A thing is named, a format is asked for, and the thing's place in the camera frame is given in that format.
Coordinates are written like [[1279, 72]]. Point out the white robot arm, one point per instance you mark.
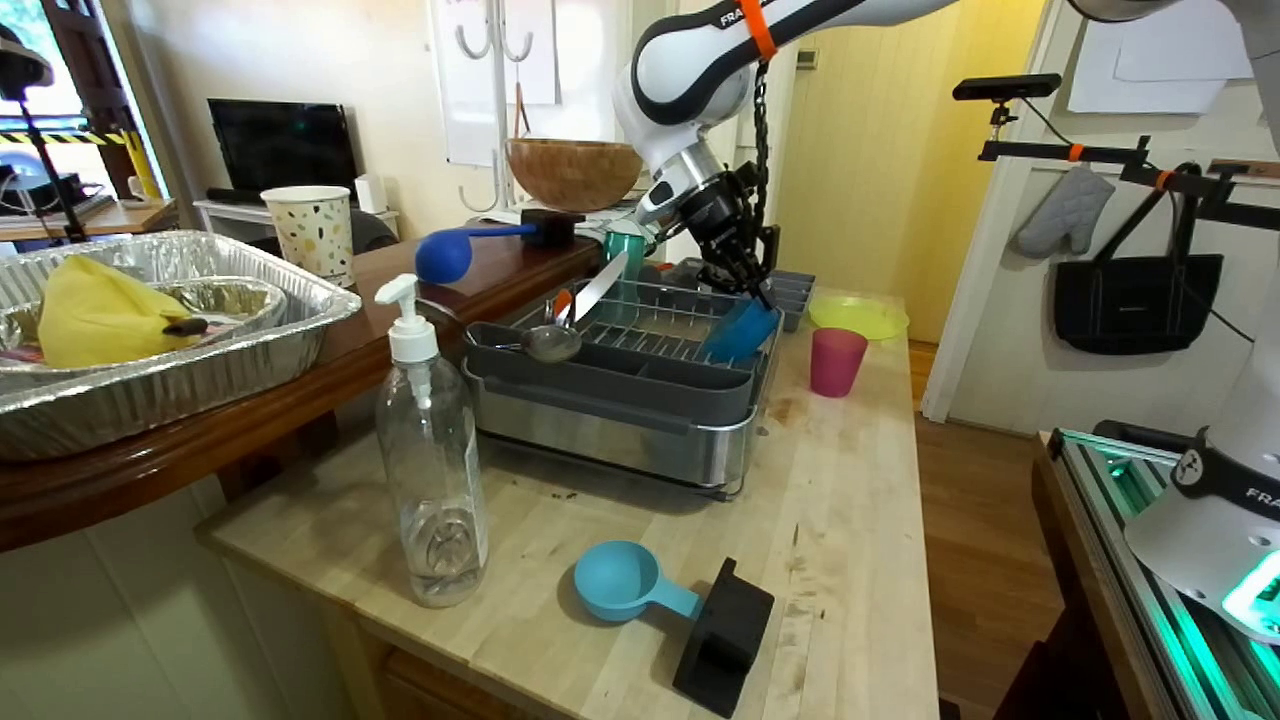
[[691, 72]]

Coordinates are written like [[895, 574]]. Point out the blue ladle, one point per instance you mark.
[[446, 254]]

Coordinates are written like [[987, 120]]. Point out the black monitor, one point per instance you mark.
[[283, 142]]

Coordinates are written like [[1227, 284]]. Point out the blue measuring scoop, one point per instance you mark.
[[623, 582]]

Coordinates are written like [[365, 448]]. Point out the grey dish drying rack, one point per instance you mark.
[[637, 395]]

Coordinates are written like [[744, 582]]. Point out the clear soap dispenser bottle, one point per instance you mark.
[[430, 455]]

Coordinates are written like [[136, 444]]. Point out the aluminium foil tray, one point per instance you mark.
[[267, 320]]

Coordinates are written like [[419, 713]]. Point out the yellow cloth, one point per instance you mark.
[[98, 313]]

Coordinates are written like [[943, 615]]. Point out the patterned paper cup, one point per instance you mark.
[[314, 224]]

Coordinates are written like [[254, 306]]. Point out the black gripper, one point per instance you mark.
[[737, 244]]

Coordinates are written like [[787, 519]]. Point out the green plastic plate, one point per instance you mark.
[[859, 313]]

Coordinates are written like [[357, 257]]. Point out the wooden bowl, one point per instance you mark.
[[572, 174]]

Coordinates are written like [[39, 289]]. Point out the black plastic block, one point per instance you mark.
[[724, 642]]

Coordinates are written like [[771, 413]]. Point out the camera on tripod arm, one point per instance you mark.
[[1007, 87]]

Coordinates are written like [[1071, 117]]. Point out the black hanging bag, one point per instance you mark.
[[1134, 306]]

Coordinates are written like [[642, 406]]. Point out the pink plastic cup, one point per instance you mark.
[[835, 361]]

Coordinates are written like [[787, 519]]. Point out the grey oven mitt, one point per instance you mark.
[[1064, 219]]

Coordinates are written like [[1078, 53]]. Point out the blue plastic bowl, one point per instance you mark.
[[742, 334]]

